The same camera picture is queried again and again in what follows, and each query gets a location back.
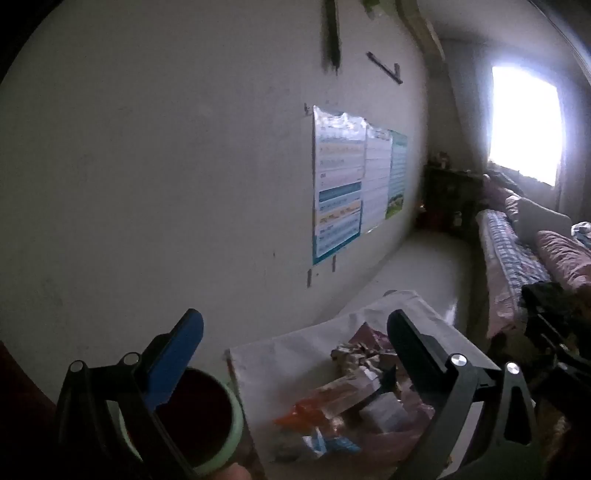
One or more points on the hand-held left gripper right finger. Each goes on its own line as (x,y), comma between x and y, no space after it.
(406,350)

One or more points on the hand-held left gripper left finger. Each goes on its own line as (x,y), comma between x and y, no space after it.
(175,355)

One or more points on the pink wrapper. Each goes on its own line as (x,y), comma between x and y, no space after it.
(364,339)

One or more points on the gold wrapper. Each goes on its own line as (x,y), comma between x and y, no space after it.
(351,357)

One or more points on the white blue carton box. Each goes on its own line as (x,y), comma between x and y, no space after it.
(383,410)

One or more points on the green rimmed red bin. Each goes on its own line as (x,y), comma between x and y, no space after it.
(203,415)

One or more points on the orange clear packet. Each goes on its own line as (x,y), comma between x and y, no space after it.
(323,401)

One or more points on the blue white packet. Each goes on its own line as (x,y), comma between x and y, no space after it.
(332,445)

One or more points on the pink quilt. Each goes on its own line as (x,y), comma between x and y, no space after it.
(563,254)

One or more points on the white tablecloth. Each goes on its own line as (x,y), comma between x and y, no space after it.
(277,360)

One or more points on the grey pillow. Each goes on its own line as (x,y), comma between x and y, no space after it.
(540,217)

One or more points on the dark cabinet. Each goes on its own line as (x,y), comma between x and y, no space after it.
(448,198)

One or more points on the bright window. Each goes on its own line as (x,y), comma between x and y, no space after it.
(526,120)

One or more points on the white chart wall poster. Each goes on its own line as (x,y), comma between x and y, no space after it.
(377,175)

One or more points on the blue chart wall poster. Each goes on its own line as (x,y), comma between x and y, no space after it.
(337,184)

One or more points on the green chart wall poster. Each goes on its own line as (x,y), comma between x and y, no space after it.
(397,170)

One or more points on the black wall bar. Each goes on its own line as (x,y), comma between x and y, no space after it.
(385,68)

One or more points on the black wall hanging strip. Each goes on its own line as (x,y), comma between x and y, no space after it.
(331,32)

